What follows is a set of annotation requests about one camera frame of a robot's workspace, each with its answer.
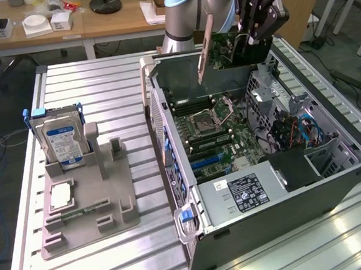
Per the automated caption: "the red packet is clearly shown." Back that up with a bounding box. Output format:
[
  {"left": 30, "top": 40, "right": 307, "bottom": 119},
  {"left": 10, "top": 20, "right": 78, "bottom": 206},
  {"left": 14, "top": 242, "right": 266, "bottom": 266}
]
[{"left": 62, "top": 1, "right": 81, "bottom": 14}]

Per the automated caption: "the perforated metal drive cage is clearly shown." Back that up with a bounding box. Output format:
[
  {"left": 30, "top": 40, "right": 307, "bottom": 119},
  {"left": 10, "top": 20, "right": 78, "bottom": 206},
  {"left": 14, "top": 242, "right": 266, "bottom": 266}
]
[{"left": 242, "top": 51, "right": 297, "bottom": 130}]

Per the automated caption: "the CPU socket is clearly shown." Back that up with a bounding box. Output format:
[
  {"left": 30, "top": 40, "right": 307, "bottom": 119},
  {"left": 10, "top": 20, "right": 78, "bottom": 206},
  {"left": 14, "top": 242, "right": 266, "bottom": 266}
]
[{"left": 190, "top": 108, "right": 224, "bottom": 135}]

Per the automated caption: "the locking lever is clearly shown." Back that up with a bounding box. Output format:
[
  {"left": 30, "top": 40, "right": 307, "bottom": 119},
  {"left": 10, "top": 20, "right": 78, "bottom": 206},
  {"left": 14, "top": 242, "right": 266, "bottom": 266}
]
[{"left": 218, "top": 104, "right": 241, "bottom": 129}]

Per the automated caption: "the small silver chipset heatsink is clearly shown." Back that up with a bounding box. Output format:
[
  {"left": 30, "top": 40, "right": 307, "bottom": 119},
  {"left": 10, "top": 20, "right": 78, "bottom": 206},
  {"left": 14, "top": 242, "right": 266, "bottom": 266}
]
[{"left": 231, "top": 157, "right": 253, "bottom": 171}]

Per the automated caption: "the black RAM slot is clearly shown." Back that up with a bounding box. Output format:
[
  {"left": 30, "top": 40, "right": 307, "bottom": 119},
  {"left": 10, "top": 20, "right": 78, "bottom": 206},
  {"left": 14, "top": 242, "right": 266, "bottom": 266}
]
[
  {"left": 170, "top": 95, "right": 213, "bottom": 110},
  {"left": 172, "top": 102, "right": 216, "bottom": 117}
]

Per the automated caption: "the silver CPU chip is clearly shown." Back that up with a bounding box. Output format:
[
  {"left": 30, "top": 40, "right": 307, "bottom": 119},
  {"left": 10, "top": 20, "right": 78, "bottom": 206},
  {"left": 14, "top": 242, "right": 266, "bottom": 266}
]
[{"left": 48, "top": 182, "right": 74, "bottom": 210}]

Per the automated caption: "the wooden desk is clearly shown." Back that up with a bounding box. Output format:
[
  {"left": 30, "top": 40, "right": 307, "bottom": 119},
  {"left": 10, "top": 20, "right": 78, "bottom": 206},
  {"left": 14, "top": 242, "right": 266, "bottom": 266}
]
[{"left": 0, "top": 0, "right": 256, "bottom": 67}]

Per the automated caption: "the orange wire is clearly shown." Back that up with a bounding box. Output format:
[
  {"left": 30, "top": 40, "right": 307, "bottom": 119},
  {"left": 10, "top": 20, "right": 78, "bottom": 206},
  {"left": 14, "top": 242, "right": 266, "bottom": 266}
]
[{"left": 288, "top": 121, "right": 302, "bottom": 148}]

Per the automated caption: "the white socket box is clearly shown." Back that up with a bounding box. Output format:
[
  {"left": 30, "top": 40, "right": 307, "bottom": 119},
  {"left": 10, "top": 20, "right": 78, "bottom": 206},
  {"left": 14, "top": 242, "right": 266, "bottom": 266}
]
[{"left": 304, "top": 14, "right": 321, "bottom": 42}]

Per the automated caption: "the blue wire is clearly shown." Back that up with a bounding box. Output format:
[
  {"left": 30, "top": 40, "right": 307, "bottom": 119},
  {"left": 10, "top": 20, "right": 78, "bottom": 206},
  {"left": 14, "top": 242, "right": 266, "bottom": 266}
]
[{"left": 296, "top": 112, "right": 326, "bottom": 148}]

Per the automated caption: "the installed black RAM stick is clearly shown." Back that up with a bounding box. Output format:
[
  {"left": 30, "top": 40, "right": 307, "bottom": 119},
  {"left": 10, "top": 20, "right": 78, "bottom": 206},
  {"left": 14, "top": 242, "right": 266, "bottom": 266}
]
[{"left": 187, "top": 130, "right": 236, "bottom": 156}]

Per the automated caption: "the grey printed parts rack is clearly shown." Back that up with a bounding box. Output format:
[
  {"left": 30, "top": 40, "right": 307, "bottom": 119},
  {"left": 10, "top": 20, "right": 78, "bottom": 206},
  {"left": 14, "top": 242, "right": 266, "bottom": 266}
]
[{"left": 29, "top": 119, "right": 144, "bottom": 262}]

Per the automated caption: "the hard disk in blue caddy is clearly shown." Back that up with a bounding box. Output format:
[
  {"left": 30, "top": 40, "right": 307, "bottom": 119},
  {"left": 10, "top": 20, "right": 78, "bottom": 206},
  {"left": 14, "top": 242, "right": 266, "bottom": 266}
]
[{"left": 21, "top": 104, "right": 92, "bottom": 173}]

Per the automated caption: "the black plastic shroud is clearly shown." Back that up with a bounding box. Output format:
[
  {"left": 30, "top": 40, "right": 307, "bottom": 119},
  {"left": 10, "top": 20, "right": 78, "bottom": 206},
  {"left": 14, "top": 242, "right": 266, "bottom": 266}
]
[{"left": 266, "top": 147, "right": 325, "bottom": 195}]

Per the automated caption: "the black round lamp base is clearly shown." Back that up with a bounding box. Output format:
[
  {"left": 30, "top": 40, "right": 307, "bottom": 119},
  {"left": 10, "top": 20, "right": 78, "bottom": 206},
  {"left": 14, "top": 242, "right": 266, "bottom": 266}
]
[{"left": 89, "top": 0, "right": 124, "bottom": 16}]

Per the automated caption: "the grey power supply unit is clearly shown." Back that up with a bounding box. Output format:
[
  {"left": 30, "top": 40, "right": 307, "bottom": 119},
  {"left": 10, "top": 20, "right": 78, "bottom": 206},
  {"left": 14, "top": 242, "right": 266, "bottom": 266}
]
[{"left": 195, "top": 159, "right": 292, "bottom": 228}]

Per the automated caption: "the green RAM stick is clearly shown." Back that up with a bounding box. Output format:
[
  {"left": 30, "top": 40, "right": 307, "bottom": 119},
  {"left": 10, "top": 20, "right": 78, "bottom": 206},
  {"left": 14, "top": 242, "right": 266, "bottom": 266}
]
[{"left": 59, "top": 200, "right": 111, "bottom": 220}]

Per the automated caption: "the open black PC case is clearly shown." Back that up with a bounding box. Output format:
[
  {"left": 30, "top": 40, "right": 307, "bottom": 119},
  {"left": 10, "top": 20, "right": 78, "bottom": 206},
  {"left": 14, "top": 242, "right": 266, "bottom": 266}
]
[{"left": 138, "top": 31, "right": 361, "bottom": 270}]

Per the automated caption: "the black power adapter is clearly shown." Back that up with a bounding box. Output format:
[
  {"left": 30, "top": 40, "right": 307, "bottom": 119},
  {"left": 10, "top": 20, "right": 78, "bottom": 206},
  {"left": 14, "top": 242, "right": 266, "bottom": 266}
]
[{"left": 309, "top": 36, "right": 326, "bottom": 51}]

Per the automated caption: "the black office chair base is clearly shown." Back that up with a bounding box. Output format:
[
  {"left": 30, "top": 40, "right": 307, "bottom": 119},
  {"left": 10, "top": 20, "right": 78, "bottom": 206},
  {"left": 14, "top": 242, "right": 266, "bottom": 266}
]
[{"left": 0, "top": 52, "right": 40, "bottom": 92}]

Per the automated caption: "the clear plastic packet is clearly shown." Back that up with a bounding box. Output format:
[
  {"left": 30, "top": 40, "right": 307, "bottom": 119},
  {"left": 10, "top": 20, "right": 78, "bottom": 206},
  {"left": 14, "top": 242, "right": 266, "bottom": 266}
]
[{"left": 46, "top": 0, "right": 64, "bottom": 12}]

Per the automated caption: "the small white carton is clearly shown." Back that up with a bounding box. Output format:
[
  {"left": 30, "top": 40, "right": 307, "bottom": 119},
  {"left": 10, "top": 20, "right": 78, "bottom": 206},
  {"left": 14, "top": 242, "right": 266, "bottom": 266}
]
[{"left": 49, "top": 11, "right": 75, "bottom": 32}]

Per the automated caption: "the metal socket cover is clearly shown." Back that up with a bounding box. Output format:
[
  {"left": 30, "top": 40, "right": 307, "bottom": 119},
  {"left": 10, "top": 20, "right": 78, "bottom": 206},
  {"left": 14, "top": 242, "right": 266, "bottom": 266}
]
[{"left": 210, "top": 94, "right": 235, "bottom": 116}]

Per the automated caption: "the white paper stack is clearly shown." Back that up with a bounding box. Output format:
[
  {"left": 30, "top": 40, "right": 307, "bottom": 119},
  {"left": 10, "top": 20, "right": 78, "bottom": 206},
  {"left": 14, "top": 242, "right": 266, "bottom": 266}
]
[{"left": 140, "top": 0, "right": 168, "bottom": 26}]

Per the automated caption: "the green motherboard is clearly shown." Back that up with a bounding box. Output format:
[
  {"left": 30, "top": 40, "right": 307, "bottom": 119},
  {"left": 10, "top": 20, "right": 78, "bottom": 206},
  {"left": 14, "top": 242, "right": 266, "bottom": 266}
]
[{"left": 166, "top": 83, "right": 274, "bottom": 187}]

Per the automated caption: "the white round stand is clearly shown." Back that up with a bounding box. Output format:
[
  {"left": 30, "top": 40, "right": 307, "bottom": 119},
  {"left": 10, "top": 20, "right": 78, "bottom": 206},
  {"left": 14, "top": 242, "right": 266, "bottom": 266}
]
[{"left": 22, "top": 12, "right": 54, "bottom": 39}]

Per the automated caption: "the blue expansion slot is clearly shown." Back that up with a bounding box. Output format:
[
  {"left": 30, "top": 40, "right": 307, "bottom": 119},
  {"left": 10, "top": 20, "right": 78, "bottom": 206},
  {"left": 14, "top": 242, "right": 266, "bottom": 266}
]
[{"left": 189, "top": 153, "right": 222, "bottom": 170}]

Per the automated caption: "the grey floor cable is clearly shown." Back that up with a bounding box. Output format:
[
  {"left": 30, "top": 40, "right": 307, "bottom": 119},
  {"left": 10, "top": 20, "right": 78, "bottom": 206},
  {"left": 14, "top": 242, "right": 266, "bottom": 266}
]
[{"left": 0, "top": 128, "right": 29, "bottom": 148}]

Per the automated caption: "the metal disk bay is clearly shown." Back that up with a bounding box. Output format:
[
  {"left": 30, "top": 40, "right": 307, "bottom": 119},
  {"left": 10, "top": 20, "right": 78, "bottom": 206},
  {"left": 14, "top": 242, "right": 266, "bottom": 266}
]
[{"left": 302, "top": 130, "right": 361, "bottom": 181}]

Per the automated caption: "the wooden cabinet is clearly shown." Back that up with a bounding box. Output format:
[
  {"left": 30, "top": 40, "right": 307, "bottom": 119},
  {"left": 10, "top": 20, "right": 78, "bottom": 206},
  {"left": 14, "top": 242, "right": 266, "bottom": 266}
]
[{"left": 269, "top": 0, "right": 332, "bottom": 50}]

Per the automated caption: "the graphics card with metal bracket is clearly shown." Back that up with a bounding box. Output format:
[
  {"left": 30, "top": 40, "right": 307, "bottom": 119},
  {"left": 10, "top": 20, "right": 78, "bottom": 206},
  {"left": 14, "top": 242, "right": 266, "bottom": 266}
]
[{"left": 192, "top": 8, "right": 277, "bottom": 85}]

